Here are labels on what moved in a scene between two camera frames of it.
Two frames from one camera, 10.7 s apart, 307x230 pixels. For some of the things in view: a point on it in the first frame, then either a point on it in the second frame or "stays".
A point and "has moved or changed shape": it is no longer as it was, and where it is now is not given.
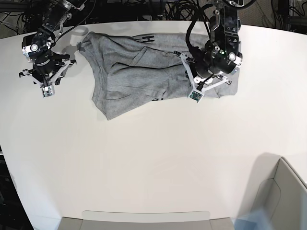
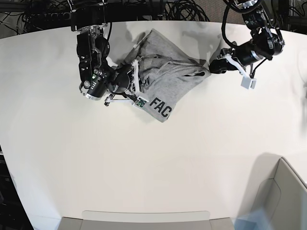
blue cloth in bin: [254, 220] stays
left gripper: [49, 70] -> [123, 84]
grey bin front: [115, 220] stays
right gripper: [208, 71] -> [244, 55]
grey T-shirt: [131, 72] has moved or changed shape
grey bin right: [279, 193] stays
